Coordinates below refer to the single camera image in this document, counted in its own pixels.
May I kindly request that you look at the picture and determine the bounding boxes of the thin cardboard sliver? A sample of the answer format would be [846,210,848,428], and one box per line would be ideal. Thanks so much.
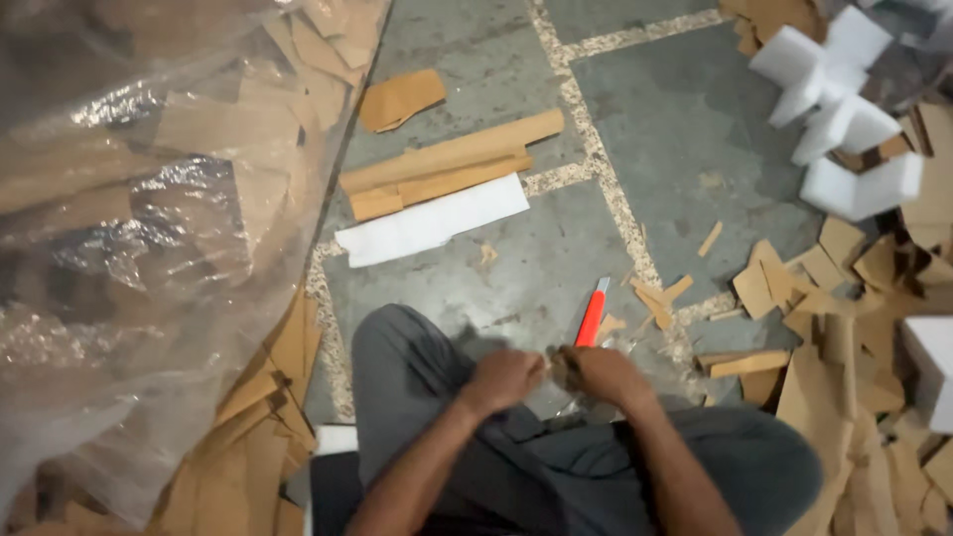
[697,221,724,259]

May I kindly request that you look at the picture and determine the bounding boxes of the clear plastic film piece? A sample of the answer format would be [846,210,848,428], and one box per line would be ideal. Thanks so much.
[521,336,641,429]

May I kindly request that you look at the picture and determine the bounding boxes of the cardboard scraps beside bag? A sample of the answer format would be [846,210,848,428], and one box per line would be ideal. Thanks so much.
[15,286,325,536]

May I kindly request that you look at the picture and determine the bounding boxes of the short brown cardboard strip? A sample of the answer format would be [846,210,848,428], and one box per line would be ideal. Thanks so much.
[348,154,535,223]

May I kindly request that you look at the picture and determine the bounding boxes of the person's grey trousers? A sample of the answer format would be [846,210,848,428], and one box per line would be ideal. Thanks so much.
[309,303,824,536]

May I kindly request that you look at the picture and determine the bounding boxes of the heap of brown cardboard scraps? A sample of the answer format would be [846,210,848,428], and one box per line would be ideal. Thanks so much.
[696,97,953,536]

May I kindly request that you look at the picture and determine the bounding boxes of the person's right hand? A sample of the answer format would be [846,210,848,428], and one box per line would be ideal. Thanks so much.
[554,344,656,415]

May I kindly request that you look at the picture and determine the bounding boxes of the white paper sheet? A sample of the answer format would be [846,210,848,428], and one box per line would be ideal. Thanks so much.
[334,173,531,269]

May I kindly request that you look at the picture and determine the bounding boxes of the long brown cardboard strip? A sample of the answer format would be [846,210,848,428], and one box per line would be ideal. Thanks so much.
[339,109,566,196]

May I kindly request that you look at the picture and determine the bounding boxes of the clear plastic bag of cardboard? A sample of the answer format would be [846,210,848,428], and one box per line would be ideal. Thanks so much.
[0,0,394,531]

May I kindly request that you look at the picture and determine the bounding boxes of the small brown cardboard piece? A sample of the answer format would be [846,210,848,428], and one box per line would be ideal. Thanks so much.
[359,68,448,134]

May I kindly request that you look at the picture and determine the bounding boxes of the white foam corner block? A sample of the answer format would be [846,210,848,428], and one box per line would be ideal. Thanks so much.
[791,94,903,167]
[749,6,893,129]
[800,152,925,223]

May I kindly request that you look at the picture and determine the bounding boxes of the red utility knife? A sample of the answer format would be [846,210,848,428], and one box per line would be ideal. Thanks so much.
[574,277,612,348]

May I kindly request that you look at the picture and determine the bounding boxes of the flat brown cardboard strip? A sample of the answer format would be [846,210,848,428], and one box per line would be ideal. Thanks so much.
[696,349,791,379]

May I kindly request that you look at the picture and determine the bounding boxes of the person's left hand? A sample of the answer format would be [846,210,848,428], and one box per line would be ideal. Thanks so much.
[463,348,546,414]

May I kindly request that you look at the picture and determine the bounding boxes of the large white foam block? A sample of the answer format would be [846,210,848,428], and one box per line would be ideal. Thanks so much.
[901,316,953,435]

